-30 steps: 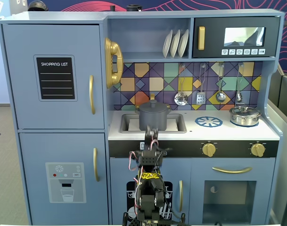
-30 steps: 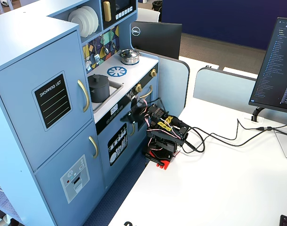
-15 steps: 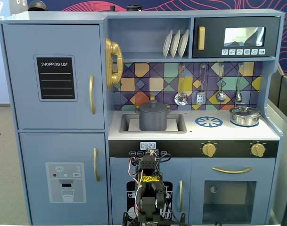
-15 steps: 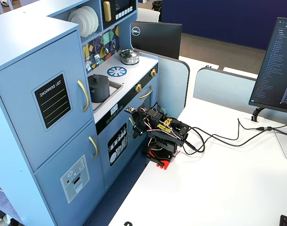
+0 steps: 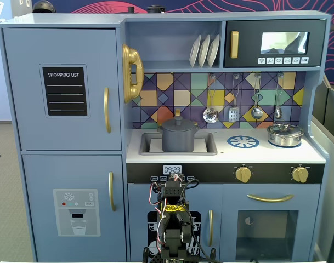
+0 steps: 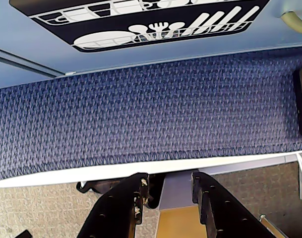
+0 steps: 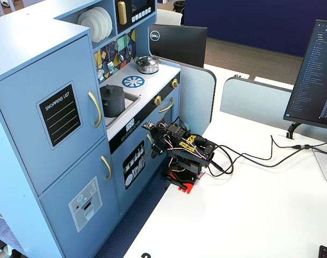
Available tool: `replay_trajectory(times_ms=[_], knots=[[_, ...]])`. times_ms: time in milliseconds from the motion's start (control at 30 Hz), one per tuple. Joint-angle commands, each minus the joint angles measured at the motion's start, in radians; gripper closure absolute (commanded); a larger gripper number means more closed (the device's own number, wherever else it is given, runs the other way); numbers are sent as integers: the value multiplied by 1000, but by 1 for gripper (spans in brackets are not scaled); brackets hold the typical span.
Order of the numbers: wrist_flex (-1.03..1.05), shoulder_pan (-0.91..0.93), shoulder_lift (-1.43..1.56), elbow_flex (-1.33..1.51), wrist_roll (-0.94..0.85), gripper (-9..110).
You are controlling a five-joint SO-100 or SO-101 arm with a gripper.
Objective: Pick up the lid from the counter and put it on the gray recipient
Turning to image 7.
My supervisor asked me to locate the navy room divider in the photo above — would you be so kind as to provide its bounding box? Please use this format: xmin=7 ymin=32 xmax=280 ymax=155
xmin=183 ymin=0 xmax=327 ymax=59

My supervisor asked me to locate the blue toy kitchen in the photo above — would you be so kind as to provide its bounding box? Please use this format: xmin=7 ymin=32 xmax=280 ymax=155
xmin=0 ymin=0 xmax=181 ymax=258

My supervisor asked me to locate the white chair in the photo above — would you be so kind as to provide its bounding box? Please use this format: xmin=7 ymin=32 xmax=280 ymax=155
xmin=155 ymin=9 xmax=183 ymax=27

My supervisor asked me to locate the light blue desk divider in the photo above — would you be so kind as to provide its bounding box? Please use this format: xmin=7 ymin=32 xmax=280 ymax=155
xmin=219 ymin=76 xmax=327 ymax=146
xmin=152 ymin=55 xmax=217 ymax=135

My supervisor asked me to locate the silver toy spatula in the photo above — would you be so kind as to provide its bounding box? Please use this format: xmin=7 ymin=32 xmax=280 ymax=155
xmin=106 ymin=45 xmax=114 ymax=74

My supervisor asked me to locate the short gold fridge handle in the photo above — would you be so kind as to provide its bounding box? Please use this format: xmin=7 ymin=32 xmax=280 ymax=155
xmin=100 ymin=155 xmax=113 ymax=182

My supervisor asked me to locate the toy microwave with gold handle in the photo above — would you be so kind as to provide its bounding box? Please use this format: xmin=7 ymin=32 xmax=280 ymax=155
xmin=115 ymin=0 xmax=156 ymax=34

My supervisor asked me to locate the monitor with lit screen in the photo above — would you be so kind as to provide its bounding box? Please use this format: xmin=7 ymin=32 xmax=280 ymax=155
xmin=283 ymin=19 xmax=327 ymax=130

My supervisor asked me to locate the blue dishwasher door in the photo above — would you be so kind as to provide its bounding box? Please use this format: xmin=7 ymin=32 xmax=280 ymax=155
xmin=111 ymin=123 xmax=166 ymax=213

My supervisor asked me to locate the shiny steel lidded pot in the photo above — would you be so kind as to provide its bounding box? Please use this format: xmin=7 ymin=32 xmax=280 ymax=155
xmin=133 ymin=55 xmax=160 ymax=75

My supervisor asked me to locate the blue oven door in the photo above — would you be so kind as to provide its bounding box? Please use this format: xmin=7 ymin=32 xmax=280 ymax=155
xmin=156 ymin=87 xmax=181 ymax=135

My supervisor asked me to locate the silver toy ladle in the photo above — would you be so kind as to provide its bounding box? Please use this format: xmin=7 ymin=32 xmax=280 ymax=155
xmin=117 ymin=40 xmax=125 ymax=63

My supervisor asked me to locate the fridge door with dispenser print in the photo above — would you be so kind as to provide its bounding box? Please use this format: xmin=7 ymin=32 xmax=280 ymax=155
xmin=39 ymin=139 xmax=120 ymax=258

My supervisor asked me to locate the dark gray pot lid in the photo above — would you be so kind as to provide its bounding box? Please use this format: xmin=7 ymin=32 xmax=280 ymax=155
xmin=100 ymin=84 xmax=125 ymax=96

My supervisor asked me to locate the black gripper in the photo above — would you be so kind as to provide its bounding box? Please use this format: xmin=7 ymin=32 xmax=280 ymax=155
xmin=150 ymin=126 xmax=171 ymax=159

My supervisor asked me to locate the black Dell monitor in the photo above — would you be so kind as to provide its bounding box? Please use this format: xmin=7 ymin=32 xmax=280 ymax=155
xmin=148 ymin=23 xmax=208 ymax=68

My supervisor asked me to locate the large blue fridge door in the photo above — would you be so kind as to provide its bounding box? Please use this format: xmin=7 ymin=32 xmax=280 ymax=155
xmin=0 ymin=34 xmax=107 ymax=196

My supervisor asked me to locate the black shopping list board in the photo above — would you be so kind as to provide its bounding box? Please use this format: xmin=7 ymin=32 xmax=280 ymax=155
xmin=35 ymin=81 xmax=82 ymax=151

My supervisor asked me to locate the black cable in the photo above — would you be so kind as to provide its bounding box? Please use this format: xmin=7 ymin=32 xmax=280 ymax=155
xmin=270 ymin=134 xmax=311 ymax=150
xmin=206 ymin=144 xmax=327 ymax=178

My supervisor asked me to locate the gold microwave handle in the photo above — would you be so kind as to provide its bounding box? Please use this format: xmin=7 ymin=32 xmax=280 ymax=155
xmin=117 ymin=1 xmax=127 ymax=25

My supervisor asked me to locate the dark gray toy pot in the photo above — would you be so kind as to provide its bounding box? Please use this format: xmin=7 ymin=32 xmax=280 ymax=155
xmin=100 ymin=91 xmax=126 ymax=118

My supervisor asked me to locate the gold dishwasher door handle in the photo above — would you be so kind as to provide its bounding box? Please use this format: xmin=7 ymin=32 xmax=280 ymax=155
xmin=146 ymin=133 xmax=155 ymax=156

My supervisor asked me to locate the white toy plate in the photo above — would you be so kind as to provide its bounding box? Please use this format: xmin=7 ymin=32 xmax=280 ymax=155
xmin=77 ymin=10 xmax=101 ymax=44
xmin=100 ymin=6 xmax=113 ymax=37
xmin=92 ymin=8 xmax=108 ymax=41

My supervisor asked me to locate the gold oven door handle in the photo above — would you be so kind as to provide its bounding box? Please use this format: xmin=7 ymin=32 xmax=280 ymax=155
xmin=158 ymin=96 xmax=175 ymax=113

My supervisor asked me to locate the gray toy sink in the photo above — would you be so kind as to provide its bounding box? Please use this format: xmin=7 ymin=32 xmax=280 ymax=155
xmin=104 ymin=92 xmax=141 ymax=127

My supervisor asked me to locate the long gold fridge handle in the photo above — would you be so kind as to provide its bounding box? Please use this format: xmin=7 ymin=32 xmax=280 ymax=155
xmin=88 ymin=90 xmax=103 ymax=129

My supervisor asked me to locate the red and black robot base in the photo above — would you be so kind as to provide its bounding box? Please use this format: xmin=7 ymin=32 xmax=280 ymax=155
xmin=163 ymin=158 xmax=207 ymax=195

